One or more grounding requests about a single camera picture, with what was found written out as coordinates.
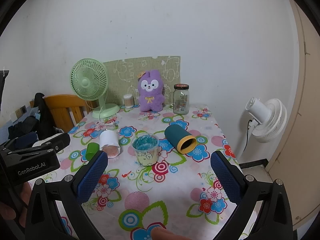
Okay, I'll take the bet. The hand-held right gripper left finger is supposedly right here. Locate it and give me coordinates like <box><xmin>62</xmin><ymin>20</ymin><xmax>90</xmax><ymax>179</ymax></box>
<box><xmin>25</xmin><ymin>151</ymin><xmax>108</xmax><ymax>240</ymax></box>

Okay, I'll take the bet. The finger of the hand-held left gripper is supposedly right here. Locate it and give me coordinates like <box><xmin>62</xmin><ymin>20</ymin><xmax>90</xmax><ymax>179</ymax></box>
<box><xmin>32</xmin><ymin>132</ymin><xmax>71</xmax><ymax>155</ymax></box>

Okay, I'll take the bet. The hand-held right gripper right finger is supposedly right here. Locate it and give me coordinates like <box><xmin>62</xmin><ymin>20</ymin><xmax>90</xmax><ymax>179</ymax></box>
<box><xmin>210</xmin><ymin>151</ymin><xmax>293</xmax><ymax>240</ymax></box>

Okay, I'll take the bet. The clear plastic cup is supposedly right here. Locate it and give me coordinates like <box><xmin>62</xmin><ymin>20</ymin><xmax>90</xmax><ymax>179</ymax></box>
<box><xmin>131</xmin><ymin>134</ymin><xmax>160</xmax><ymax>167</ymax></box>

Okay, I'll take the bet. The small green cup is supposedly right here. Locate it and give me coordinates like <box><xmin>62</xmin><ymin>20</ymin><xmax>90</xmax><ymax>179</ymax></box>
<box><xmin>86</xmin><ymin>142</ymin><xmax>100</xmax><ymax>161</ymax></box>

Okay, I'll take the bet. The teal cup with yellow rim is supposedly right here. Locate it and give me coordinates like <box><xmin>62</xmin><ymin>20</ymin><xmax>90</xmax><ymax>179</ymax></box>
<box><xmin>164</xmin><ymin>126</ymin><xmax>197</xmax><ymax>154</ymax></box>

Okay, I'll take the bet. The person's left hand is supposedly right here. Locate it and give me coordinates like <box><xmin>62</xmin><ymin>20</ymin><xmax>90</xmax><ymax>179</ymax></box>
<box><xmin>0</xmin><ymin>182</ymin><xmax>33</xmax><ymax>228</ymax></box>

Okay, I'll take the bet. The person's right hand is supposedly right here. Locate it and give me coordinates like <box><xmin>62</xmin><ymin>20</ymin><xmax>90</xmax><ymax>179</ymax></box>
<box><xmin>150</xmin><ymin>227</ymin><xmax>193</xmax><ymax>240</ymax></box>

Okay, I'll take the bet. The dark clothes and bag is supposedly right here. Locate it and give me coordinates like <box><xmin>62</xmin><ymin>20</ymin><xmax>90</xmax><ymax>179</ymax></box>
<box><xmin>34</xmin><ymin>92</ymin><xmax>62</xmax><ymax>140</ymax></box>

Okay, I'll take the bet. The wooden chair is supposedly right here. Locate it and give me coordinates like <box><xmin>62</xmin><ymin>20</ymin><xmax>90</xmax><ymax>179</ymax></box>
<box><xmin>29</xmin><ymin>94</ymin><xmax>98</xmax><ymax>133</ymax></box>

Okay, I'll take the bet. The dark clothes pile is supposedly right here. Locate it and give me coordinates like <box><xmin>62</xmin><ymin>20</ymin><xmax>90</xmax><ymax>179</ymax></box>
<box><xmin>7</xmin><ymin>116</ymin><xmax>39</xmax><ymax>147</ymax></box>

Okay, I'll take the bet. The white jar with pink contents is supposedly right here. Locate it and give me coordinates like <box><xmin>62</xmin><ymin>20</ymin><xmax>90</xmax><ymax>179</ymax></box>
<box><xmin>99</xmin><ymin>129</ymin><xmax>121</xmax><ymax>158</ymax></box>

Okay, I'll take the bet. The green desk fan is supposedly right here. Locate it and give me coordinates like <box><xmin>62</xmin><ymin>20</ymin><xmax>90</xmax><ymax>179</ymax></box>
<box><xmin>70</xmin><ymin>58</ymin><xmax>121</xmax><ymax>119</ymax></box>

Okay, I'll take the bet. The white standing fan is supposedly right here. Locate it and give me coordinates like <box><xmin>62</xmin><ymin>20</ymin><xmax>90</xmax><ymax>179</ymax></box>
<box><xmin>235</xmin><ymin>97</ymin><xmax>288</xmax><ymax>159</ymax></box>

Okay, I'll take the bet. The dark cloth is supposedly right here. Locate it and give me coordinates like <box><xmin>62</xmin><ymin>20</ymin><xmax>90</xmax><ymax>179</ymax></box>
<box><xmin>0</xmin><ymin>70</ymin><xmax>10</xmax><ymax>101</ymax></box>

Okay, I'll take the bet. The cotton swab container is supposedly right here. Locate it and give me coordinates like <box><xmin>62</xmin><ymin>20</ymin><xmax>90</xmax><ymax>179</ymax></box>
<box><xmin>123</xmin><ymin>94</ymin><xmax>135</xmax><ymax>109</ymax></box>

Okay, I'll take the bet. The glass jar with black lid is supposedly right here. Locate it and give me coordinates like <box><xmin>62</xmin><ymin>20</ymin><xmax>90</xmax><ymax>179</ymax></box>
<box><xmin>173</xmin><ymin>84</ymin><xmax>190</xmax><ymax>115</ymax></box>

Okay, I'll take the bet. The green patterned board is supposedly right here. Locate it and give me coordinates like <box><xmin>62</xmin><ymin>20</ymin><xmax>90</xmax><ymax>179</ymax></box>
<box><xmin>103</xmin><ymin>56</ymin><xmax>182</xmax><ymax>105</ymax></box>

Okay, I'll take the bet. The beige door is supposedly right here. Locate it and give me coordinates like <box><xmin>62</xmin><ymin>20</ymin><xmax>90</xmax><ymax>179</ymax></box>
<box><xmin>265</xmin><ymin>0</ymin><xmax>320</xmax><ymax>230</ymax></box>

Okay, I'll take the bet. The purple plush rabbit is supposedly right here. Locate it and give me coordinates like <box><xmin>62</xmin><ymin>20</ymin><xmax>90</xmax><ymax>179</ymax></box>
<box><xmin>137</xmin><ymin>70</ymin><xmax>165</xmax><ymax>112</ymax></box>

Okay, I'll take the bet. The wall socket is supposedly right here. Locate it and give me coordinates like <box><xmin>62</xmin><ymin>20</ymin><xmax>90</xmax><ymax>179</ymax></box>
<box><xmin>10</xmin><ymin>105</ymin><xmax>27</xmax><ymax>120</ymax></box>

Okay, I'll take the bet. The black fan cable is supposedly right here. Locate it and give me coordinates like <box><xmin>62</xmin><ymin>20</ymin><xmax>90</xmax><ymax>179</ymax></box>
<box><xmin>244</xmin><ymin>119</ymin><xmax>252</xmax><ymax>151</ymax></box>

